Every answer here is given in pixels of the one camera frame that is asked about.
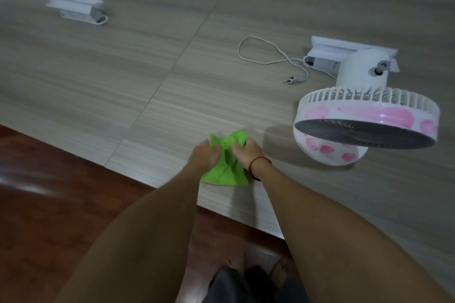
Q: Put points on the person's right hand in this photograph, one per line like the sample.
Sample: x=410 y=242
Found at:
x=250 y=154

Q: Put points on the person's left hand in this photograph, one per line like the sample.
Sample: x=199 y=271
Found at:
x=203 y=156

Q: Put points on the person's right fingers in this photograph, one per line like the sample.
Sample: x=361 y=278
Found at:
x=240 y=148

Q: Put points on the person's left fingers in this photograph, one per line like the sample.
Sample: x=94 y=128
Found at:
x=213 y=146

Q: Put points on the green microfiber cloth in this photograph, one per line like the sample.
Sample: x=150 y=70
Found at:
x=226 y=167

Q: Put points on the person's right forearm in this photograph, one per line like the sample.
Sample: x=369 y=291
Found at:
x=341 y=242

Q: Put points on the person's left forearm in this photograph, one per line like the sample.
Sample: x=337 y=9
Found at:
x=138 y=242

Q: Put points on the white fan with pink stains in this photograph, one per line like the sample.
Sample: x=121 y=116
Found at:
x=366 y=118

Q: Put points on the person's dark trousers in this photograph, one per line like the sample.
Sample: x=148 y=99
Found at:
x=256 y=286

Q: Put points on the white fan base bracket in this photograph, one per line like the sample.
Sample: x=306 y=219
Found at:
x=341 y=56

